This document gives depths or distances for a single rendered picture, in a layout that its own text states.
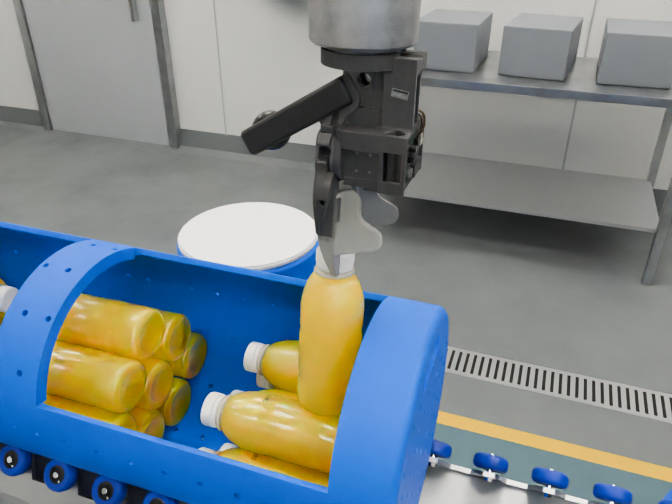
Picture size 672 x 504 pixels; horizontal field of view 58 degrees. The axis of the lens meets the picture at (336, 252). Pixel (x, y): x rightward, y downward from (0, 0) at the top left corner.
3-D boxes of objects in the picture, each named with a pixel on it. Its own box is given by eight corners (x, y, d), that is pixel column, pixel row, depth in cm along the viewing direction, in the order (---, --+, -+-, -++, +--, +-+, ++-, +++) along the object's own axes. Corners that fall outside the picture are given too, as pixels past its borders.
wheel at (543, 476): (569, 489, 76) (571, 472, 77) (532, 479, 77) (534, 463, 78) (565, 491, 80) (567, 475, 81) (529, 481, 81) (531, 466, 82)
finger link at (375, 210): (392, 263, 62) (394, 186, 56) (337, 253, 64) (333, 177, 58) (400, 245, 64) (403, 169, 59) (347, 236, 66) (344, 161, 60)
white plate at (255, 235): (155, 224, 124) (155, 230, 125) (218, 284, 105) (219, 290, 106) (271, 191, 139) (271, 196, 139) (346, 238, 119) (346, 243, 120)
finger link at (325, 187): (326, 242, 54) (333, 143, 51) (310, 239, 55) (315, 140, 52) (343, 227, 58) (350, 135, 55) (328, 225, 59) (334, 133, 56)
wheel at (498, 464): (507, 473, 78) (510, 457, 79) (472, 463, 79) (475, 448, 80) (506, 475, 82) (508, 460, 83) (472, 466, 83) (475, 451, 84)
